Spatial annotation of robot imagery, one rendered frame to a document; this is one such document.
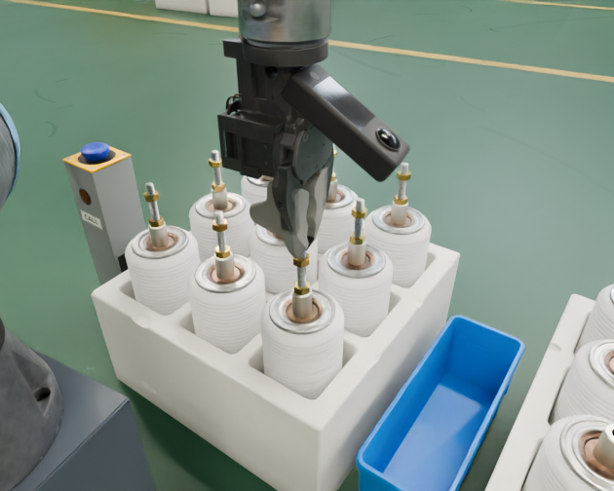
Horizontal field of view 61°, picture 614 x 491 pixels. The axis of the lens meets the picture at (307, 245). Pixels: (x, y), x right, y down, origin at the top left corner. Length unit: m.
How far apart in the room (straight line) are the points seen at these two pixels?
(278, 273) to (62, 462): 0.37
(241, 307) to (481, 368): 0.40
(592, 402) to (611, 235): 0.79
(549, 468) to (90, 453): 0.38
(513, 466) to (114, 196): 0.63
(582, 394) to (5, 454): 0.51
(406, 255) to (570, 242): 0.61
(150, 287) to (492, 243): 0.77
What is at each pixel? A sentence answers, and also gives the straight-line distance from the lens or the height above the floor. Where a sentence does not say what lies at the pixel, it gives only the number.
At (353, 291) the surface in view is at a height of 0.24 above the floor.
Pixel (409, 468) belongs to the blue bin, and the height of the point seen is 0.00.
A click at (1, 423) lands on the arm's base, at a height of 0.35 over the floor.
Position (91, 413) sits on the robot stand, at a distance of 0.47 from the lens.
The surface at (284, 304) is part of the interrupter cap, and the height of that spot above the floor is 0.25.
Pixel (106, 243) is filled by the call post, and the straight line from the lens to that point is 0.87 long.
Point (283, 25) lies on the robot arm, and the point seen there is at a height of 0.56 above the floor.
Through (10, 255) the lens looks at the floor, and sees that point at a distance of 1.27.
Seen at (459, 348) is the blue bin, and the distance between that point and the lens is 0.85.
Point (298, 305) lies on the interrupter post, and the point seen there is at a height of 0.27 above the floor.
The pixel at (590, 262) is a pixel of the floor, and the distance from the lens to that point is 1.23.
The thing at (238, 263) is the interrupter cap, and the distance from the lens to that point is 0.66.
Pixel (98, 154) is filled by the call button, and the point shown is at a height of 0.33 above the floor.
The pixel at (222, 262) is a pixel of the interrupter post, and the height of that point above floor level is 0.28.
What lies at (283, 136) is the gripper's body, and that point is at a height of 0.47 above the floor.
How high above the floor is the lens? 0.65
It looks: 35 degrees down
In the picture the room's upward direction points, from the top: straight up
